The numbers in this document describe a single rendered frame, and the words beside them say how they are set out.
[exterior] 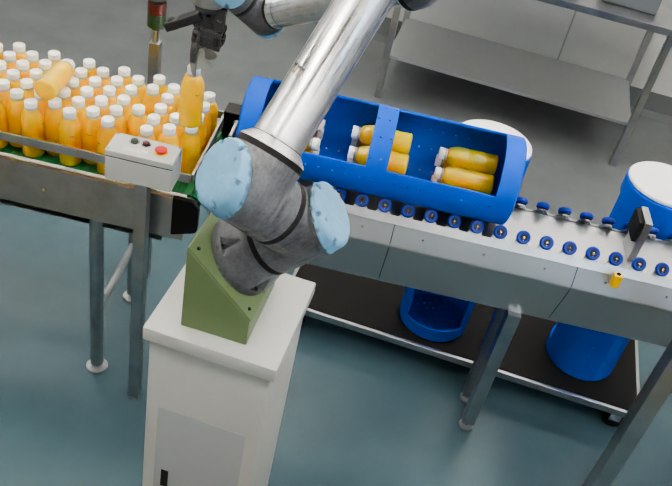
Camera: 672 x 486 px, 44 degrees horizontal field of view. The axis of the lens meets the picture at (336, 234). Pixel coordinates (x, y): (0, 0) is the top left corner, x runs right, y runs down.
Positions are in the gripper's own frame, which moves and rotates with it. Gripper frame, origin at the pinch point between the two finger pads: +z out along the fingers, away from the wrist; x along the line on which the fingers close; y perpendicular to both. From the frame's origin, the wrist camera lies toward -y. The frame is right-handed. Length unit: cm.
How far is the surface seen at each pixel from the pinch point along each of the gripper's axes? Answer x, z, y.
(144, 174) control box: -17.6, 27.9, -7.4
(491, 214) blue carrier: 2, 26, 96
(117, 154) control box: -17.5, 23.3, -15.6
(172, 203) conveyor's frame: -6.5, 44.5, -1.0
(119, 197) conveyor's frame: -6, 47, -18
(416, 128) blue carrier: 28, 18, 69
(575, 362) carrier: 32, 105, 157
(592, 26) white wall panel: 326, 78, 188
